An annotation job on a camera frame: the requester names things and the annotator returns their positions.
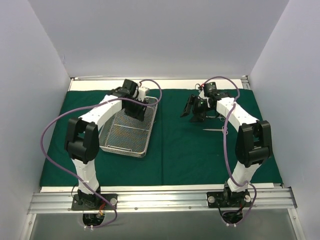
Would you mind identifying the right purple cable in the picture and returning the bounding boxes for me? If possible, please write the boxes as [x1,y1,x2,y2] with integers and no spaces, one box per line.
[199,76,257,223]

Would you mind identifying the green surgical drape cloth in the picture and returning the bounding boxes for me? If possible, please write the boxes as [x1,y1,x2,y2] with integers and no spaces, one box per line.
[40,89,283,187]

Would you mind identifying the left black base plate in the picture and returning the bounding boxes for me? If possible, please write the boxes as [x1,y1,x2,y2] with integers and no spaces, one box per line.
[71,193,118,211]

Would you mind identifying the steel surgical forceps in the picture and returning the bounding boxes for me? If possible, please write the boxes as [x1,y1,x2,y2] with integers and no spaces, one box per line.
[206,115,225,122]

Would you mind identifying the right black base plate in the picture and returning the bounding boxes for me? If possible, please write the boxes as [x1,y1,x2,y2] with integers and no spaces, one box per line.
[206,190,252,208]

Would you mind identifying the metal mesh instrument tray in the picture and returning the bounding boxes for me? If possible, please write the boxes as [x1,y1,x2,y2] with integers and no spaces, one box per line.
[99,104,158,158]

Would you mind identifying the aluminium front rail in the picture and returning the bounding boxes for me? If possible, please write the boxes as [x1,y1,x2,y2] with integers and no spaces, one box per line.
[28,183,297,214]

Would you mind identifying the purple cable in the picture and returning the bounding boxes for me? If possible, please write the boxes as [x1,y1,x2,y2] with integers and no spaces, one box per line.
[40,79,163,228]
[199,76,257,223]

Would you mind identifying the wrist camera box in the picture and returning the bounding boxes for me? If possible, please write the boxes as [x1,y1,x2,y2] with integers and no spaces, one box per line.
[136,86,150,102]
[198,82,218,99]

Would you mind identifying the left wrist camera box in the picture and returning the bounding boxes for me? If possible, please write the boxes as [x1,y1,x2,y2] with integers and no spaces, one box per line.
[136,86,150,102]

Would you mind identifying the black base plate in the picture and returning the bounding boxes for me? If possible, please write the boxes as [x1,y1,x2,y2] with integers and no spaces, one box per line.
[71,193,118,211]
[206,190,252,208]

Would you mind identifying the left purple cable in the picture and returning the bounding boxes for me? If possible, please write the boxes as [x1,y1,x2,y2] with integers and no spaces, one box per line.
[40,79,163,228]

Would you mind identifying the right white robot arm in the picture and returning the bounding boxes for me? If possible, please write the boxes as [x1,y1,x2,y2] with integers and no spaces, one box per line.
[181,90,273,207]

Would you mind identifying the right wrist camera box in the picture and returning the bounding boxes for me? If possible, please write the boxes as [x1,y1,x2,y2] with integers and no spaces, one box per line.
[198,82,218,99]

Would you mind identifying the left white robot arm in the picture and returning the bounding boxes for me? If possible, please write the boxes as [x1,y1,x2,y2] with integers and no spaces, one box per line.
[64,79,150,210]

